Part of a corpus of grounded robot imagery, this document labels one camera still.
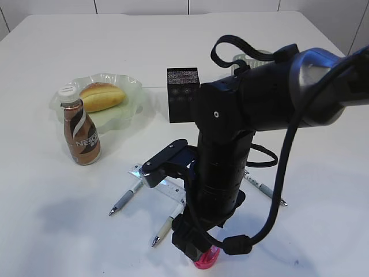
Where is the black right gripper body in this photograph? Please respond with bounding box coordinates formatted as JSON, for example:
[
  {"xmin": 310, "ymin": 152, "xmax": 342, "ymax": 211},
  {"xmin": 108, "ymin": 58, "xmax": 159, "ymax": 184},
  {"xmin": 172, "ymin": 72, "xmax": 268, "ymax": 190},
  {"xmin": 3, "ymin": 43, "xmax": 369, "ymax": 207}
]
[{"xmin": 171, "ymin": 190, "xmax": 246, "ymax": 260}]

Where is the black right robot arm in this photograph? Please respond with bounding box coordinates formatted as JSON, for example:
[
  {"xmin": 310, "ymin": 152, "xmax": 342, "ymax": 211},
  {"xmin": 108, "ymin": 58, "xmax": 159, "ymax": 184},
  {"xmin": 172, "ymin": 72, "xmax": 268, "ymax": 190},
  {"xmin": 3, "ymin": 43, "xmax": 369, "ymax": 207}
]
[{"xmin": 171, "ymin": 44, "xmax": 368, "ymax": 261}]

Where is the green plastic woven basket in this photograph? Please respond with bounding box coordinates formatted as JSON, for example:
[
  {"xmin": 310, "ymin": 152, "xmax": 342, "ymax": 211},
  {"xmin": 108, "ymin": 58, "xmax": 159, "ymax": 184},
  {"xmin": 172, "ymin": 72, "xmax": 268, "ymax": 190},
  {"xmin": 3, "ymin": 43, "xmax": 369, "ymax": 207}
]
[{"xmin": 231, "ymin": 50, "xmax": 272, "ymax": 75}]

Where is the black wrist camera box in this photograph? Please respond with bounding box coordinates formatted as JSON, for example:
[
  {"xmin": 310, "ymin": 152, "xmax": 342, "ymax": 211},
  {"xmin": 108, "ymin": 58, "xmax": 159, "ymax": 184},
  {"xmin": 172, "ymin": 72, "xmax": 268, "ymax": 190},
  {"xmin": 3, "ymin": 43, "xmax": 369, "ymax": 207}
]
[{"xmin": 139, "ymin": 139, "xmax": 197, "ymax": 188}]

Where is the blue grey pen right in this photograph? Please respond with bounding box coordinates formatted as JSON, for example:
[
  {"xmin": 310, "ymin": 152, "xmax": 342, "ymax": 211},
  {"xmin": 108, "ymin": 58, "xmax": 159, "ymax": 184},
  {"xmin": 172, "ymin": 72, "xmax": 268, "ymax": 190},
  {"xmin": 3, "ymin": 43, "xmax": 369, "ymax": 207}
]
[{"xmin": 243, "ymin": 170, "xmax": 273, "ymax": 199}]

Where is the pink pencil sharpener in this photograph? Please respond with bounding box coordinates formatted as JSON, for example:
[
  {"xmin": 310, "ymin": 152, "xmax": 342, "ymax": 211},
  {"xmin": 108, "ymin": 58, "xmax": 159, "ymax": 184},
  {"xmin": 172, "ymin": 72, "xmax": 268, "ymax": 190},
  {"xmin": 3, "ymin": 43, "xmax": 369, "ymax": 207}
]
[{"xmin": 194, "ymin": 245, "xmax": 220, "ymax": 269}]

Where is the green wavy glass plate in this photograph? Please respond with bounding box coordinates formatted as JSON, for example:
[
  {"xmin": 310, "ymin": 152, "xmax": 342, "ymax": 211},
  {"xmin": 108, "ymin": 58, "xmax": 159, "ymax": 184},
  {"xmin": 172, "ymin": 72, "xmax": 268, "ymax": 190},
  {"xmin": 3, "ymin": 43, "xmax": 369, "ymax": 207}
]
[{"xmin": 67, "ymin": 73, "xmax": 145, "ymax": 137}]

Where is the clear plastic ruler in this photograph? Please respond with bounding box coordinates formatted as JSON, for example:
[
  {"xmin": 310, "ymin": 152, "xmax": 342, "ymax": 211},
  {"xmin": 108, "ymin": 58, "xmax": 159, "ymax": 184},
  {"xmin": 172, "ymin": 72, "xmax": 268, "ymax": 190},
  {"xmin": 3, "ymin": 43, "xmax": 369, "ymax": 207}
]
[{"xmin": 128, "ymin": 164, "xmax": 186, "ymax": 206}]

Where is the cream grip pen middle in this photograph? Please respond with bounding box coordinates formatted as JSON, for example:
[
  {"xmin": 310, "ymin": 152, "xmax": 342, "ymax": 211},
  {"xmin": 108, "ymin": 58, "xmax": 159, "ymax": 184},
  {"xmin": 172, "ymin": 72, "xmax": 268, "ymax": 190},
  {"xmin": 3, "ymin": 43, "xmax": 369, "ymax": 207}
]
[{"xmin": 151, "ymin": 204, "xmax": 184, "ymax": 248}]

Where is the brown coffee drink bottle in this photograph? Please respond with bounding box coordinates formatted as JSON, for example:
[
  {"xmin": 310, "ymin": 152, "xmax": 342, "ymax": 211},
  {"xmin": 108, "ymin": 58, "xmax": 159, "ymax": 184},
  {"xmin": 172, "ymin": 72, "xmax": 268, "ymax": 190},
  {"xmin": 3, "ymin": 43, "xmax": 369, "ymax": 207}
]
[{"xmin": 57, "ymin": 85, "xmax": 101, "ymax": 166}]

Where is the black mesh pen holder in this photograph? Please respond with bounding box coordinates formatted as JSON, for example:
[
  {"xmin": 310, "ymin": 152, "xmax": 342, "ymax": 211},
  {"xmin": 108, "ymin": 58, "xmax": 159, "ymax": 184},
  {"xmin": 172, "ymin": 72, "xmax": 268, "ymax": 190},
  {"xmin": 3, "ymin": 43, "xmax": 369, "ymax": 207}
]
[{"xmin": 167, "ymin": 68, "xmax": 199, "ymax": 123}]

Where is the grey grip pen left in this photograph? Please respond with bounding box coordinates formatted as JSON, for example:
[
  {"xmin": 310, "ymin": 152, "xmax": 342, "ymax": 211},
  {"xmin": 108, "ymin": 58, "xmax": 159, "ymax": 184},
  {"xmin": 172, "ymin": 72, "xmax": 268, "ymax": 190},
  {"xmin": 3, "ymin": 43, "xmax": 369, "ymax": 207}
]
[{"xmin": 108, "ymin": 180, "xmax": 143, "ymax": 216}]

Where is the sugared bread roll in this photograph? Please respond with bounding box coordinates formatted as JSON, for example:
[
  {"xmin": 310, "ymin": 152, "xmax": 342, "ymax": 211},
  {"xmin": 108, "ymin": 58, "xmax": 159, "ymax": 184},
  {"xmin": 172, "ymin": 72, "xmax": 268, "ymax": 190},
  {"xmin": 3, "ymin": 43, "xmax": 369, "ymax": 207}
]
[{"xmin": 80, "ymin": 82, "xmax": 126, "ymax": 113}]

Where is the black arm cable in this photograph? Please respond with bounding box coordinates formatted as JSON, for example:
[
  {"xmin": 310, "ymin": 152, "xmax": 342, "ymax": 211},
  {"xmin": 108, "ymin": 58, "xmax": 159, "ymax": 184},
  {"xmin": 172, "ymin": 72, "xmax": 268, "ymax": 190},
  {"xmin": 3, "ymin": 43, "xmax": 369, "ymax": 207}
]
[{"xmin": 184, "ymin": 34, "xmax": 369, "ymax": 256}]

